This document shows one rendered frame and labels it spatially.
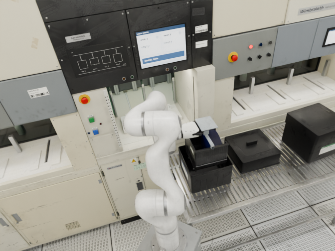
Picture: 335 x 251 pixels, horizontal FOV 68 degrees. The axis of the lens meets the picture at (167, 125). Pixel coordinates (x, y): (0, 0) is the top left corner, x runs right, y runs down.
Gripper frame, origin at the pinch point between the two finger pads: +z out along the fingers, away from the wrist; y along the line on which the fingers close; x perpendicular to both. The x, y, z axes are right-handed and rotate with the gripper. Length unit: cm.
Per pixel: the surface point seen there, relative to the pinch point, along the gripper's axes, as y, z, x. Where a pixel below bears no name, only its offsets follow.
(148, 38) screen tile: -29, -22, 47
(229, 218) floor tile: -5, 25, -117
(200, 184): 13.5, -8.7, -33.6
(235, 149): -5.0, 23.7, -31.0
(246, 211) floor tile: -8, 42, -117
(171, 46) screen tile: -30, -9, 40
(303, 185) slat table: 29, 54, -41
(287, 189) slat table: 29, 43, -41
